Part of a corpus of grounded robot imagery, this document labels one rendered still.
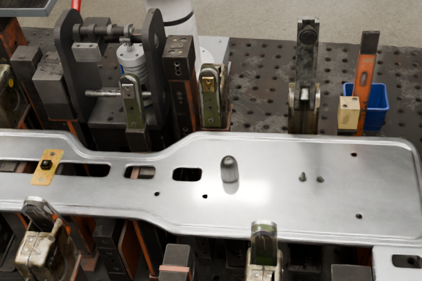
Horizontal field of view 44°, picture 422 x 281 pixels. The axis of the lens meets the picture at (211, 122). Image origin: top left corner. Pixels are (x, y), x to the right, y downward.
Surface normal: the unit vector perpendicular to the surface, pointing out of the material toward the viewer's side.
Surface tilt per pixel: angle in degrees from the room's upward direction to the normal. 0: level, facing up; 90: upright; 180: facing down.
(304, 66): 81
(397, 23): 0
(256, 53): 0
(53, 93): 90
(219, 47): 1
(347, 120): 90
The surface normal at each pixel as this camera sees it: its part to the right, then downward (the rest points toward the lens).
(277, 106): -0.08, -0.69
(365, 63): -0.12, 0.72
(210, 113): -0.14, 0.56
